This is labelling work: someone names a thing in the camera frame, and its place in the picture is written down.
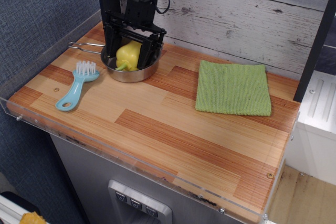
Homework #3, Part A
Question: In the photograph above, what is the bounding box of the black vertical post left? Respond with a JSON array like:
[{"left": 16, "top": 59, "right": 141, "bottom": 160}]
[{"left": 99, "top": 0, "right": 124, "bottom": 45}]

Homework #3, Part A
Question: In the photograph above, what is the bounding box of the grey metal cabinet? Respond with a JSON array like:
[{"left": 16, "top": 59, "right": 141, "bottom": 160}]
[{"left": 51, "top": 135, "right": 239, "bottom": 223}]

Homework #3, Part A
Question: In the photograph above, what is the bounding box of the clear acrylic table guard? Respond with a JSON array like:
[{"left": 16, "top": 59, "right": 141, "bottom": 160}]
[{"left": 1, "top": 13, "right": 299, "bottom": 223}]

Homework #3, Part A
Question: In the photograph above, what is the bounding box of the black vertical post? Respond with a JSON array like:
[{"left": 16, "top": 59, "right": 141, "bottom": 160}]
[
  {"left": 293, "top": 0, "right": 335, "bottom": 102},
  {"left": 99, "top": 0, "right": 124, "bottom": 45}
]

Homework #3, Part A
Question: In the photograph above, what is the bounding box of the yellow toy bell pepper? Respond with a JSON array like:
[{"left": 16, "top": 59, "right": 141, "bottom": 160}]
[{"left": 116, "top": 41, "right": 142, "bottom": 71}]

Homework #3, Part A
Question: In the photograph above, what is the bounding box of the black vertical post right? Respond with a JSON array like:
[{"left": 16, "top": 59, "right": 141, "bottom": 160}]
[{"left": 293, "top": 0, "right": 335, "bottom": 102}]

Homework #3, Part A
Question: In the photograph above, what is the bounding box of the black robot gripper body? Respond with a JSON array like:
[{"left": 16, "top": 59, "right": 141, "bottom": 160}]
[{"left": 118, "top": 0, "right": 166, "bottom": 47}]

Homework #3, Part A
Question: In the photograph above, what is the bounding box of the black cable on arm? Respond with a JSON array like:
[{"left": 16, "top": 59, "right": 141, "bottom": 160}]
[{"left": 155, "top": 0, "right": 171, "bottom": 14}]

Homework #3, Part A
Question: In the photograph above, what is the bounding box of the silver button panel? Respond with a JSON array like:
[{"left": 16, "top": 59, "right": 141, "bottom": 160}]
[{"left": 108, "top": 179, "right": 173, "bottom": 223}]

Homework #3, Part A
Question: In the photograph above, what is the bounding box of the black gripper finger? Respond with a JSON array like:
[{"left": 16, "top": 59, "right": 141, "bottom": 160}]
[
  {"left": 104, "top": 24, "right": 122, "bottom": 58},
  {"left": 137, "top": 35, "right": 160, "bottom": 69}
]

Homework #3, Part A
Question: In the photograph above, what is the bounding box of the yellow and black object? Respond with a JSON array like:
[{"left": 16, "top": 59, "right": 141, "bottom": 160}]
[{"left": 0, "top": 212, "right": 47, "bottom": 224}]

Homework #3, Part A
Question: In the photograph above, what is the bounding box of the light blue dish brush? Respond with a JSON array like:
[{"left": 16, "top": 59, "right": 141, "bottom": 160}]
[{"left": 55, "top": 61, "right": 100, "bottom": 111}]

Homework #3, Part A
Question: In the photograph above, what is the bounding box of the white appliance on right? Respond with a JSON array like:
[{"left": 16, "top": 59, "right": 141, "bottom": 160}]
[{"left": 285, "top": 71, "right": 335, "bottom": 185}]

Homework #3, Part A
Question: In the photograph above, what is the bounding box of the green towel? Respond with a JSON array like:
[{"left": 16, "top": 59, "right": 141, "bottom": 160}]
[{"left": 195, "top": 60, "right": 271, "bottom": 116}]

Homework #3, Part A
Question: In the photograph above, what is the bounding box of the small steel pan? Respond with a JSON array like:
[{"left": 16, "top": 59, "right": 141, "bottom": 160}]
[{"left": 67, "top": 40, "right": 161, "bottom": 83}]

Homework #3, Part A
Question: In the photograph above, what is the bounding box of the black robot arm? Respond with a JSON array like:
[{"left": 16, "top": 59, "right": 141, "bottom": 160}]
[{"left": 103, "top": 0, "right": 166, "bottom": 71}]

